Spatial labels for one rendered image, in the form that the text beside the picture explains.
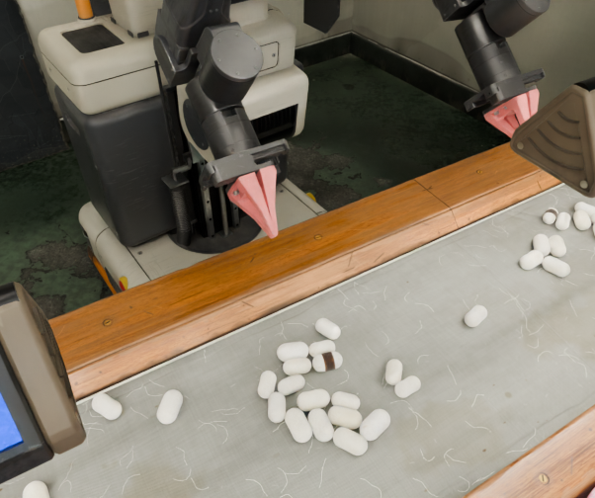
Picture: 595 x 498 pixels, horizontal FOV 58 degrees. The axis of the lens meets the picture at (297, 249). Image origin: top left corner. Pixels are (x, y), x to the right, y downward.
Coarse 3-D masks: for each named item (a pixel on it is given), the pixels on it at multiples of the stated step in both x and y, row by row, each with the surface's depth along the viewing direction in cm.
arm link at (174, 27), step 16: (176, 0) 57; (192, 0) 54; (208, 0) 54; (224, 0) 56; (160, 16) 61; (176, 16) 57; (192, 16) 56; (208, 16) 57; (224, 16) 58; (160, 32) 62; (176, 32) 58; (192, 32) 58; (176, 48) 60
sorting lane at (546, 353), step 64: (576, 192) 88; (448, 256) 77; (512, 256) 77; (576, 256) 77; (384, 320) 68; (448, 320) 68; (512, 320) 68; (576, 320) 68; (128, 384) 61; (192, 384) 61; (256, 384) 61; (320, 384) 61; (384, 384) 61; (448, 384) 61; (512, 384) 61; (576, 384) 61; (128, 448) 56; (192, 448) 56; (256, 448) 56; (320, 448) 56; (384, 448) 56; (448, 448) 56; (512, 448) 56
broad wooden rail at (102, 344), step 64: (384, 192) 84; (448, 192) 84; (512, 192) 86; (256, 256) 73; (320, 256) 73; (384, 256) 76; (64, 320) 65; (128, 320) 65; (192, 320) 65; (256, 320) 68
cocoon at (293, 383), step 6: (288, 378) 60; (294, 378) 60; (300, 378) 60; (282, 384) 59; (288, 384) 59; (294, 384) 60; (300, 384) 60; (282, 390) 59; (288, 390) 59; (294, 390) 60
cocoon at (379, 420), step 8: (368, 416) 57; (376, 416) 56; (384, 416) 56; (368, 424) 55; (376, 424) 56; (384, 424) 56; (360, 432) 56; (368, 432) 55; (376, 432) 55; (368, 440) 56
